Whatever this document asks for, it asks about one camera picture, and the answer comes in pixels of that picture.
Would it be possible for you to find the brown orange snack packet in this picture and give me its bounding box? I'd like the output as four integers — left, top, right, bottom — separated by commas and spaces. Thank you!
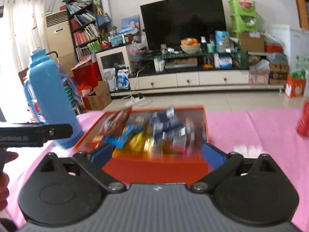
99, 107, 132, 136

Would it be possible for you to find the dark navy snack packet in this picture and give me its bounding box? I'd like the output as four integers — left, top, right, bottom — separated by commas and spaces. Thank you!
148, 106, 187, 145

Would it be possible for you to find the blue chocolate chip cookie packet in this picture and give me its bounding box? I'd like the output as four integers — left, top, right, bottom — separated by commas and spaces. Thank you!
102, 125, 135, 149

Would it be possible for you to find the person left hand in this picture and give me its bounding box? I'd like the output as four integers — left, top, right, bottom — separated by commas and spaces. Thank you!
1, 151, 19, 212

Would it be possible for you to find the pink floral tablecloth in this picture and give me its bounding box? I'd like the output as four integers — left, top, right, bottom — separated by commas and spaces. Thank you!
4, 108, 308, 231

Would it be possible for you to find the blue thermos jug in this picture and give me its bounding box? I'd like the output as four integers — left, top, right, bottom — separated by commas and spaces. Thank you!
24, 48, 83, 148

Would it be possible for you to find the yellow snack packet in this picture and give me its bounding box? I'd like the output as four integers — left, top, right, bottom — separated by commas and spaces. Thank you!
124, 131, 154, 154

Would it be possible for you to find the orange storage box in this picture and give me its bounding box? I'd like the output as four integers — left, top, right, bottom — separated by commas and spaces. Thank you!
72, 105, 211, 186

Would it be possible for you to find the brown cardboard box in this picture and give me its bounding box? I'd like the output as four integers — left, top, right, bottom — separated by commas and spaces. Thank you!
87, 81, 112, 111

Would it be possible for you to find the white power strip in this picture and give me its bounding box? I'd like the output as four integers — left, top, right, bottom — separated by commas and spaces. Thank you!
124, 97, 146, 107

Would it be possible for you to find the red gift box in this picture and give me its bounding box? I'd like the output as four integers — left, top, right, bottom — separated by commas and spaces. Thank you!
71, 61, 102, 88

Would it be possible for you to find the red soda can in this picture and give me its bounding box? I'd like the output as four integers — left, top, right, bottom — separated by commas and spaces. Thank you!
296, 101, 309, 137

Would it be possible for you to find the white tv cabinet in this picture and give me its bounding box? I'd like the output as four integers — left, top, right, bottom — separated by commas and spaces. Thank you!
129, 55, 284, 94

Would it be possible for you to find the beige standing air conditioner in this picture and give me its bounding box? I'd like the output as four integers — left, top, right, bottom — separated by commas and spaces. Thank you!
46, 10, 77, 77

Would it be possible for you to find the bowl of oranges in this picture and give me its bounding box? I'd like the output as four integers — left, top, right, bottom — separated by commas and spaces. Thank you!
180, 38, 201, 54

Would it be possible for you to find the dark bookshelf with books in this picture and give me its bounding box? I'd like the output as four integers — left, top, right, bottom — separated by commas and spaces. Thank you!
63, 0, 112, 61

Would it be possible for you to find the green plastic drawer stack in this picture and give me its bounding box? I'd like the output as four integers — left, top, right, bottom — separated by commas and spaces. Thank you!
228, 0, 258, 38

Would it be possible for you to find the black flat television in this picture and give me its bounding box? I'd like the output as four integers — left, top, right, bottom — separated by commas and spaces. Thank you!
140, 0, 227, 50

